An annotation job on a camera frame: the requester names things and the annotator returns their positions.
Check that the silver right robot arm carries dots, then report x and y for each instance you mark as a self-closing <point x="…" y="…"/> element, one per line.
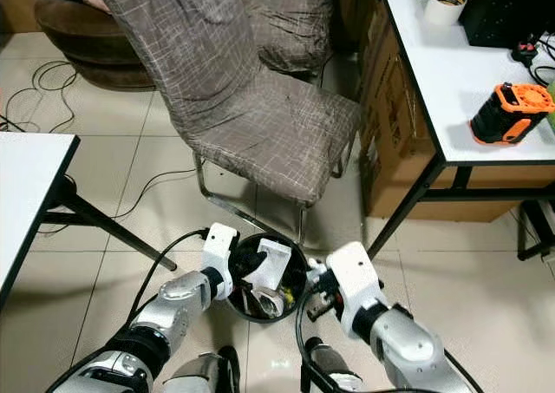
<point x="408" y="350"/>

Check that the brown wooden panel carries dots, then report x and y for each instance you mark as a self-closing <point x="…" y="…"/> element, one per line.
<point x="19" y="3"/>

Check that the black metal table frame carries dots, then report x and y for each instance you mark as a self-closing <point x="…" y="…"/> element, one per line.
<point x="113" y="228"/>
<point x="408" y="206"/>

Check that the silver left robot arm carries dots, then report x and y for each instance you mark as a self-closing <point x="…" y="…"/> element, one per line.
<point x="182" y="311"/>

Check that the red and black plug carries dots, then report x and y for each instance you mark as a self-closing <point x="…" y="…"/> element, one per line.
<point x="529" y="49"/>

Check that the brown plaid covered chair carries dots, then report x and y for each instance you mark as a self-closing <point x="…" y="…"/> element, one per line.
<point x="243" y="124"/>

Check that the silvery crumpled trash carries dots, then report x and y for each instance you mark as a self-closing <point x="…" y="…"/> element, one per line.
<point x="264" y="303"/>

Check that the orange and black tool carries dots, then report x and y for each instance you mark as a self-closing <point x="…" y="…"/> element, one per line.
<point x="507" y="115"/>

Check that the white tape roll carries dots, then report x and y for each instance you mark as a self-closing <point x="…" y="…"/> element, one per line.
<point x="444" y="11"/>

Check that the white rectangular carton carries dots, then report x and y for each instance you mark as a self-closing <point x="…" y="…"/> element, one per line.
<point x="276" y="258"/>

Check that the dark brown round sofa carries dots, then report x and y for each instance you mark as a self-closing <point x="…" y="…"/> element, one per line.
<point x="91" y="46"/>

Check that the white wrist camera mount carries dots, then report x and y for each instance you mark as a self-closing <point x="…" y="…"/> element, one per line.
<point x="219" y="254"/>
<point x="355" y="276"/>

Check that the round black rubbish bin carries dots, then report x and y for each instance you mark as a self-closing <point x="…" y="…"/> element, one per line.
<point x="299" y="280"/>

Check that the robot leg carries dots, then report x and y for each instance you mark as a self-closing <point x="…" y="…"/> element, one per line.
<point x="208" y="376"/>
<point x="334" y="367"/>

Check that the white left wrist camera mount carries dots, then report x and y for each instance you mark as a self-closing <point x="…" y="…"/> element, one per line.
<point x="219" y="254"/>

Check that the black box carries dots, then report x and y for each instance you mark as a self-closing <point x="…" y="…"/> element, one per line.
<point x="507" y="11"/>

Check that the brown cardboard box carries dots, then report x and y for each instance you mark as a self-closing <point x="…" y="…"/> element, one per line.
<point x="395" y="124"/>

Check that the person's bare hand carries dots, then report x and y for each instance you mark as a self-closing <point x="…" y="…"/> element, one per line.
<point x="97" y="3"/>

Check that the robot left leg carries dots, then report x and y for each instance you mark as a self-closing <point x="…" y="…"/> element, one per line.
<point x="208" y="376"/>

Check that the robot right leg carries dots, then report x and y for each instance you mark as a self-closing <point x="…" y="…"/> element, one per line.
<point x="334" y="367"/>

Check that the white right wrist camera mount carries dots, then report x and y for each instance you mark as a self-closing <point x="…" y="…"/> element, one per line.
<point x="355" y="276"/>

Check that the brown plaid covered seat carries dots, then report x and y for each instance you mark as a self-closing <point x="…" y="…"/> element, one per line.
<point x="286" y="29"/>

